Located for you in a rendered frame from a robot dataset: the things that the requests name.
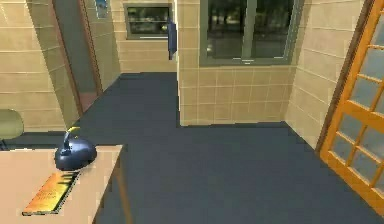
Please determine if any dark blue hanging cloth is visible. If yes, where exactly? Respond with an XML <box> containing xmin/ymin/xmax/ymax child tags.
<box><xmin>166</xmin><ymin>18</ymin><xmax>178</xmax><ymax>61</ymax></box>

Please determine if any large grey-framed window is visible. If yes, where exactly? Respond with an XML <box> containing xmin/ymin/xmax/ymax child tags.
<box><xmin>199</xmin><ymin>0</ymin><xmax>303</xmax><ymax>67</ymax></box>

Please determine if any small grey-framed window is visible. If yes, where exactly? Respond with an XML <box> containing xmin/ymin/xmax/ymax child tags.
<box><xmin>123</xmin><ymin>3</ymin><xmax>174</xmax><ymax>41</ymax></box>

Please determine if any dark blue kettle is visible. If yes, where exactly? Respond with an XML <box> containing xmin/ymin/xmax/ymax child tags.
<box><xmin>54</xmin><ymin>126</ymin><xmax>98</xmax><ymax>172</ymax></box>

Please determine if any grey room door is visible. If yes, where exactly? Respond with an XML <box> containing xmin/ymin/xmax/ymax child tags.
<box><xmin>51</xmin><ymin>0</ymin><xmax>104</xmax><ymax>116</ymax></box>

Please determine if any orange book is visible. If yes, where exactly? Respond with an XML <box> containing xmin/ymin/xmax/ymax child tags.
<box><xmin>21</xmin><ymin>170</ymin><xmax>81</xmax><ymax>216</ymax></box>

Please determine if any orange glass-paned door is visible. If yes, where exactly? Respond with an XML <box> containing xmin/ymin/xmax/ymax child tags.
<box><xmin>319</xmin><ymin>0</ymin><xmax>384</xmax><ymax>218</ymax></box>

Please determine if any light wooden table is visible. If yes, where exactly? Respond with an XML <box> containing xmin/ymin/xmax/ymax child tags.
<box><xmin>0</xmin><ymin>144</ymin><xmax>134</xmax><ymax>224</ymax></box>

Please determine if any pale green chair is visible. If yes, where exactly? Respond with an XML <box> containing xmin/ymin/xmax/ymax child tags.
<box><xmin>0</xmin><ymin>108</ymin><xmax>25</xmax><ymax>151</ymax></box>

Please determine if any blue framed wall picture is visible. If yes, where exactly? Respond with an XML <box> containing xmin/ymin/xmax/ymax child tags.
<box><xmin>95</xmin><ymin>0</ymin><xmax>110</xmax><ymax>19</ymax></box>

